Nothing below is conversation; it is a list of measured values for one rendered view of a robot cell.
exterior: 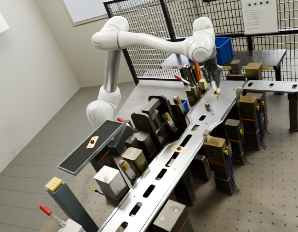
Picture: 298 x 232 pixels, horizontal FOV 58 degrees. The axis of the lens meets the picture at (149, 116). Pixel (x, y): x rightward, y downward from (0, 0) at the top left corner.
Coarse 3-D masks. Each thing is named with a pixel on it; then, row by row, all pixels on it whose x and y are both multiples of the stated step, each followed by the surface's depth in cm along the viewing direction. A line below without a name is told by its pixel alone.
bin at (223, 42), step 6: (216, 42) 196; (222, 42) 193; (228, 42) 184; (216, 48) 180; (222, 48) 181; (228, 48) 186; (216, 54) 183; (222, 54) 182; (228, 54) 187; (192, 60) 201; (222, 60) 184
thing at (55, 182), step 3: (54, 177) 122; (51, 180) 121; (54, 180) 120; (57, 180) 120; (60, 180) 119; (48, 183) 120; (51, 183) 119; (54, 183) 119; (57, 183) 118; (60, 183) 119; (45, 186) 119; (48, 186) 118; (51, 186) 118; (54, 186) 117; (57, 186) 118; (51, 189) 116; (54, 189) 117
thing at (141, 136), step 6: (138, 132) 144; (144, 132) 142; (138, 138) 139; (144, 138) 138; (150, 138) 141; (144, 144) 138; (150, 144) 141; (144, 150) 141; (150, 150) 142; (150, 156) 143; (150, 162) 147; (162, 174) 154
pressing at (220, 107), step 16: (224, 80) 174; (208, 96) 164; (224, 96) 159; (192, 112) 156; (208, 112) 151; (224, 112) 147; (208, 128) 140; (176, 144) 138; (192, 144) 134; (160, 160) 132; (176, 160) 129; (192, 160) 127; (144, 176) 127; (176, 176) 121; (128, 192) 122; (144, 192) 119; (160, 192) 116; (128, 208) 115; (144, 208) 112; (160, 208) 111; (112, 224) 111; (128, 224) 108; (144, 224) 106
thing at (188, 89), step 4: (188, 88) 170; (196, 88) 166; (188, 92) 168; (192, 92) 166; (196, 92) 167; (188, 96) 170; (192, 96) 168; (196, 96) 168; (200, 96) 171; (188, 100) 173; (192, 100) 171; (196, 100) 169; (192, 104) 173; (200, 120) 179
